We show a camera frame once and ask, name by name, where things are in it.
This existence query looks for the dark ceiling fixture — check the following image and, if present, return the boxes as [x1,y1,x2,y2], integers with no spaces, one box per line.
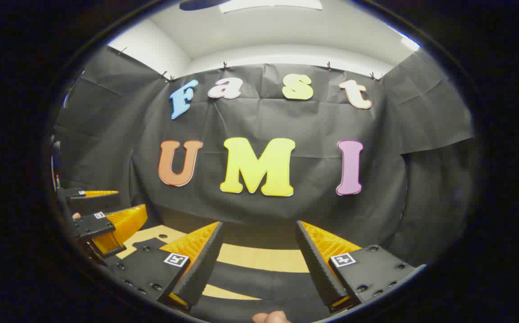
[179,0,231,11]

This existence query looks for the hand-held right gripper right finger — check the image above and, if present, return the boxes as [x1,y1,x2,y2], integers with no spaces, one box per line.
[296,220,427,313]

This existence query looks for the black backdrop cloth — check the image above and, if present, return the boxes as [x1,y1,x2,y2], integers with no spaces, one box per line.
[55,45,475,270]

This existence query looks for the white ceiling light panel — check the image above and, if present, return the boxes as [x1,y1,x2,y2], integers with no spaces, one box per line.
[219,0,323,13]

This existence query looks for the dark grey jeans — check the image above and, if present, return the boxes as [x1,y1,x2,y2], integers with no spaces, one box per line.
[190,262,334,323]

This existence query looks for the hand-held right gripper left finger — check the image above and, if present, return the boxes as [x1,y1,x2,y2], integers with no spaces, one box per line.
[106,221,224,311]

